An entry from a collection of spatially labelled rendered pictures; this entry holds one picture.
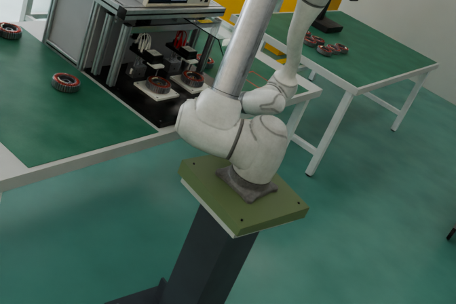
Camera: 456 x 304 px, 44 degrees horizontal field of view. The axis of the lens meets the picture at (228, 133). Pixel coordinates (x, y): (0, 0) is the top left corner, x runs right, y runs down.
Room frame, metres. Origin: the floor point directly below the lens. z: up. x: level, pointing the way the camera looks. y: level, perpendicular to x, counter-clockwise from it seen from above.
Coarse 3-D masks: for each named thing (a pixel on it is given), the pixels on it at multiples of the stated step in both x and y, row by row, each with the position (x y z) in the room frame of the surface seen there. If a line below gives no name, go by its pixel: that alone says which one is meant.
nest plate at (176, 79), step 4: (172, 76) 2.49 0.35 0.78; (176, 76) 2.51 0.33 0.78; (180, 76) 2.53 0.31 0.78; (172, 80) 2.47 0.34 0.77; (176, 80) 2.47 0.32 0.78; (180, 80) 2.48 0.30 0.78; (180, 84) 2.45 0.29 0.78; (184, 84) 2.45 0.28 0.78; (204, 84) 2.55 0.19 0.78; (184, 88) 2.44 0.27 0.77; (188, 88) 2.43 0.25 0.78; (192, 88) 2.45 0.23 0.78; (196, 88) 2.47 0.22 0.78; (200, 88) 2.48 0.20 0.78; (204, 88) 2.50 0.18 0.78; (192, 92) 2.41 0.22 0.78; (196, 92) 2.44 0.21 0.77
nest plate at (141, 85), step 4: (136, 84) 2.26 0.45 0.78; (140, 84) 2.27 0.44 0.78; (144, 84) 2.28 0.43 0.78; (140, 88) 2.25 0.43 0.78; (144, 88) 2.25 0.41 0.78; (148, 88) 2.26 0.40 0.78; (148, 92) 2.23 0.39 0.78; (152, 92) 2.24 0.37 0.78; (172, 92) 2.32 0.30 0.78; (176, 92) 2.34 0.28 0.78; (152, 96) 2.21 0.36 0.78; (156, 96) 2.22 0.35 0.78; (160, 96) 2.23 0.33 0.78; (164, 96) 2.25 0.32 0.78; (168, 96) 2.26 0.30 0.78; (172, 96) 2.29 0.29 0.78; (176, 96) 2.31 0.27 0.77; (156, 100) 2.20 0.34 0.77
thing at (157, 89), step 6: (150, 78) 2.29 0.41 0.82; (156, 78) 2.32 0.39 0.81; (162, 78) 2.35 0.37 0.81; (150, 84) 2.25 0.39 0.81; (156, 84) 2.26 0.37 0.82; (162, 84) 2.33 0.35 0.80; (168, 84) 2.30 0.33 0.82; (156, 90) 2.25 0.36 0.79; (162, 90) 2.25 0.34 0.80; (168, 90) 2.28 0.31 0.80
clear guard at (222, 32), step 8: (200, 24) 2.51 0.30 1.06; (208, 24) 2.55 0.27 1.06; (216, 24) 2.60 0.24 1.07; (224, 24) 2.65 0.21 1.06; (208, 32) 2.45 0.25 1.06; (216, 32) 2.50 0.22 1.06; (224, 32) 2.54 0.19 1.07; (232, 32) 2.59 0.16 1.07; (224, 40) 2.44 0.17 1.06; (224, 48) 2.42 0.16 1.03
